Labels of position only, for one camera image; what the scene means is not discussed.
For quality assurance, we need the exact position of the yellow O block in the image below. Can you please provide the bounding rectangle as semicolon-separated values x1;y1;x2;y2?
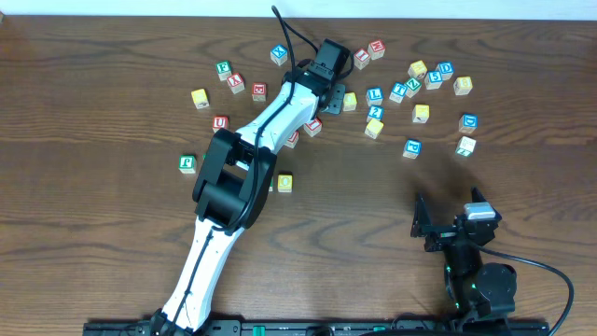
342;92;357;112
277;174;293;193

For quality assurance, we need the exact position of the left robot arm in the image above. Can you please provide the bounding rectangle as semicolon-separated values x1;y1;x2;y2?
149;39;351;335

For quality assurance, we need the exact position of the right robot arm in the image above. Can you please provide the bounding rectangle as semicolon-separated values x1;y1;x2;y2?
410;188;517;319

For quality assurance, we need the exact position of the red I block top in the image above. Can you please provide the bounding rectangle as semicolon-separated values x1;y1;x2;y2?
354;49;370;70

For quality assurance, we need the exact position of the red i block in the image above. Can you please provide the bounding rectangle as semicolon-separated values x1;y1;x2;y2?
354;49;370;70
303;118;323;137

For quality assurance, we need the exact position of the red N block top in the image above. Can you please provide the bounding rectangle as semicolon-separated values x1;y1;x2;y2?
368;39;386;60

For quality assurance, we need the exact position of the blue X block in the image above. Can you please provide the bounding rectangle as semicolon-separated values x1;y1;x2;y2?
271;45;288;66

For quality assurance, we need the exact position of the green Z block right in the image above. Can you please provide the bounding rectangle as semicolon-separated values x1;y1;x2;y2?
455;136;477;157

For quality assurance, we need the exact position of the green z block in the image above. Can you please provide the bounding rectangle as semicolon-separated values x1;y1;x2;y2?
405;77;422;98
455;136;477;157

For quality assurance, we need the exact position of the blue L block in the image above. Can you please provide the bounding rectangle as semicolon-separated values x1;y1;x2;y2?
366;87;383;106

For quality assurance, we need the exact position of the red I block centre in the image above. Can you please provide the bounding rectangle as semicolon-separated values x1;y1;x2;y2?
303;118;323;137

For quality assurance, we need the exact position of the blue P block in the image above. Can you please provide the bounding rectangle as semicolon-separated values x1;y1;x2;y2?
403;139;422;159

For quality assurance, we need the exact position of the blue 2 block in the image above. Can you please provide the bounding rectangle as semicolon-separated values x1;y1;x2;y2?
367;105;384;122

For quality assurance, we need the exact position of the blue D block right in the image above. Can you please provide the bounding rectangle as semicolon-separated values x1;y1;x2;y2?
459;114;479;133

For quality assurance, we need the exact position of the blue d block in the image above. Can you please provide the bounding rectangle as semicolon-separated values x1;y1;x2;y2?
436;62;454;81
459;114;479;133

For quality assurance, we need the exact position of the blue T block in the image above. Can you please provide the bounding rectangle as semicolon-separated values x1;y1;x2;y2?
389;82;407;104

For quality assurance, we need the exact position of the red E block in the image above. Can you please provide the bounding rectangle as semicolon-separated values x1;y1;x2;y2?
252;82;267;102

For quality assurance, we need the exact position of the yellow block below 2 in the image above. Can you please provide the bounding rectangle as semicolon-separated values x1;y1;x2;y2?
365;119;384;139

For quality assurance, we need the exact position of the yellow block top right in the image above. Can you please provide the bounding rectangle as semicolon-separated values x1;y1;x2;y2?
408;60;428;79

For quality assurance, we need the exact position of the red u block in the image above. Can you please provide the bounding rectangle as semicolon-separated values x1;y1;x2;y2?
285;131;299;148
212;116;229;133

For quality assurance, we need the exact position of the red X block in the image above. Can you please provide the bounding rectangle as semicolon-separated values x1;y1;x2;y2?
226;73;245;94

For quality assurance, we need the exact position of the blue 5 block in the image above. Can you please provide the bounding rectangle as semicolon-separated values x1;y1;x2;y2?
424;71;443;90

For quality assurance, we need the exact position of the green F block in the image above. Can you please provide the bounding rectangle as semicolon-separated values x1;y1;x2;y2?
215;61;232;81

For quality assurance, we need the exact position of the yellow 8 block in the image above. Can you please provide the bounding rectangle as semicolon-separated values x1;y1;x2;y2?
453;77;473;96

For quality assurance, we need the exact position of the blue D block top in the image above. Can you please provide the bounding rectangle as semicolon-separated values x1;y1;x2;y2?
436;62;454;81

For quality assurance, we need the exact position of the red U block left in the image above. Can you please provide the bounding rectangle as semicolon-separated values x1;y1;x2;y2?
212;116;229;133

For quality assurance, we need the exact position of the yellow block left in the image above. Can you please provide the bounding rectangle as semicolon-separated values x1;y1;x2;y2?
191;89;209;109

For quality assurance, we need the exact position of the green J block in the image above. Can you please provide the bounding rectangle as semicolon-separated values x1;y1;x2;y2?
178;155;197;174

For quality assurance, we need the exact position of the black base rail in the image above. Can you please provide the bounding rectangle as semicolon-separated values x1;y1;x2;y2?
82;318;550;336

